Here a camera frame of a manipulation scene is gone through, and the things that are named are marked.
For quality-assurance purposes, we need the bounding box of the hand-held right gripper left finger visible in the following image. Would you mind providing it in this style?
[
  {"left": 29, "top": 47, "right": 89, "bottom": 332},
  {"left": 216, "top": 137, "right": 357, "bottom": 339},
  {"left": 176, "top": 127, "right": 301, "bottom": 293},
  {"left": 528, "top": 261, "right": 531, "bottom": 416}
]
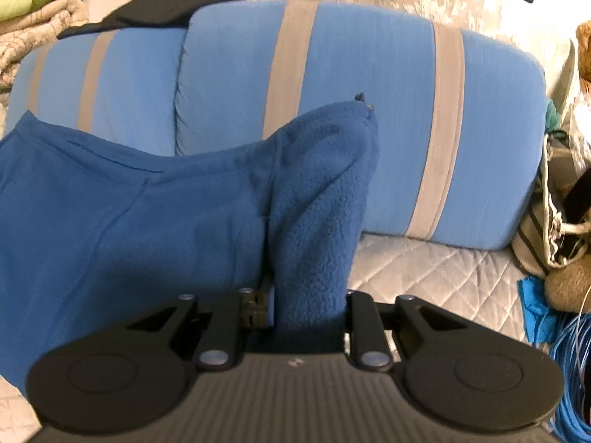
[{"left": 127, "top": 288, "right": 278, "bottom": 372}]

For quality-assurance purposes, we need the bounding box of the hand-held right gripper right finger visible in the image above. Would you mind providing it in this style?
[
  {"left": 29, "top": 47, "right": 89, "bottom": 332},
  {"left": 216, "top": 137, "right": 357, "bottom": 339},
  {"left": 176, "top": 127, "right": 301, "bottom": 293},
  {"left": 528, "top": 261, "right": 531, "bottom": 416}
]
[{"left": 344, "top": 292, "right": 465, "bottom": 371}]

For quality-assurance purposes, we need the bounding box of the blue fleece jacket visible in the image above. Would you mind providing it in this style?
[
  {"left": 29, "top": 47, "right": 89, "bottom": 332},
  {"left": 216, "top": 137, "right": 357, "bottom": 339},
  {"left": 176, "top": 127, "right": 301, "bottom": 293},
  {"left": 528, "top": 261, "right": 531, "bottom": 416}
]
[{"left": 0, "top": 95, "right": 382, "bottom": 407}]

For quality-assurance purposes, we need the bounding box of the grey quilted bedspread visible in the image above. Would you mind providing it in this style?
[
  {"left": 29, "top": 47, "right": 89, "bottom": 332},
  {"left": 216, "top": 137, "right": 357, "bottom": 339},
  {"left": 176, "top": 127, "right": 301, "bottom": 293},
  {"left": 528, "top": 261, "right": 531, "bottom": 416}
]
[{"left": 0, "top": 233, "right": 555, "bottom": 443}]

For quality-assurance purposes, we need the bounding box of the turquoise cloth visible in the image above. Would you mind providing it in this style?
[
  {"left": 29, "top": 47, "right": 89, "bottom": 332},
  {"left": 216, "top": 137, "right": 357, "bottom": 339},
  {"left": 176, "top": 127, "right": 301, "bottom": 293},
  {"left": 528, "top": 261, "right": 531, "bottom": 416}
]
[{"left": 517, "top": 277, "right": 561, "bottom": 347}]

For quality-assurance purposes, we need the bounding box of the brown fuzzy cushion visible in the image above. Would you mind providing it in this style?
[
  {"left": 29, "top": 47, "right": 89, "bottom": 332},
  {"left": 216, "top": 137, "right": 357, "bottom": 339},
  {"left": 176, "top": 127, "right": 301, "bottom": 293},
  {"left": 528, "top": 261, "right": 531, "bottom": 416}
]
[{"left": 544, "top": 258, "right": 591, "bottom": 311}]

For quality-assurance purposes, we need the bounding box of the blue grey-striped pillow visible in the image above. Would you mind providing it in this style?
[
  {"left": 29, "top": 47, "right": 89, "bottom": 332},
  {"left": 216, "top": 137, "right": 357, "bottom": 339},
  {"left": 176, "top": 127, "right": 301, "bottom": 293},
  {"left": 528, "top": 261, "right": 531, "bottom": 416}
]
[
  {"left": 175, "top": 0, "right": 548, "bottom": 250},
  {"left": 4, "top": 28, "right": 190, "bottom": 158}
]

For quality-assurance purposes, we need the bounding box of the black garment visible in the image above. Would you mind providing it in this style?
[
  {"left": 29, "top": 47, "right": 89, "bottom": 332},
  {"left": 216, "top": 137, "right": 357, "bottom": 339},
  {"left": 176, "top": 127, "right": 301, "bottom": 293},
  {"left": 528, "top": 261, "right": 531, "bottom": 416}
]
[{"left": 58, "top": 0, "right": 262, "bottom": 40}]

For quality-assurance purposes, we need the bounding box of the brown plush toy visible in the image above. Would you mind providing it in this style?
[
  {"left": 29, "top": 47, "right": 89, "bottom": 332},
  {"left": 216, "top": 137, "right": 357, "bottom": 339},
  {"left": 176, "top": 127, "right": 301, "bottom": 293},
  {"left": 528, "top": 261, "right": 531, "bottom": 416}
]
[{"left": 576, "top": 21, "right": 591, "bottom": 97}]

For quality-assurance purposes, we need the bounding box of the beige knit blanket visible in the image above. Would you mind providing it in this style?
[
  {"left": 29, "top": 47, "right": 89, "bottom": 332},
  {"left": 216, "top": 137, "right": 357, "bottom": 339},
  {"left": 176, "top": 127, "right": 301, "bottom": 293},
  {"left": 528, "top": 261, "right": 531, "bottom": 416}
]
[{"left": 0, "top": 0, "right": 90, "bottom": 107}]

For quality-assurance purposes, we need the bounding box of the blue cable coil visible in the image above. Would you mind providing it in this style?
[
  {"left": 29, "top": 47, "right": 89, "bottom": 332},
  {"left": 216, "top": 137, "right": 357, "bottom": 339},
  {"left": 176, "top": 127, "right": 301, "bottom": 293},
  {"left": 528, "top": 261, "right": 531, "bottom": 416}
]
[{"left": 547, "top": 311, "right": 591, "bottom": 443}]

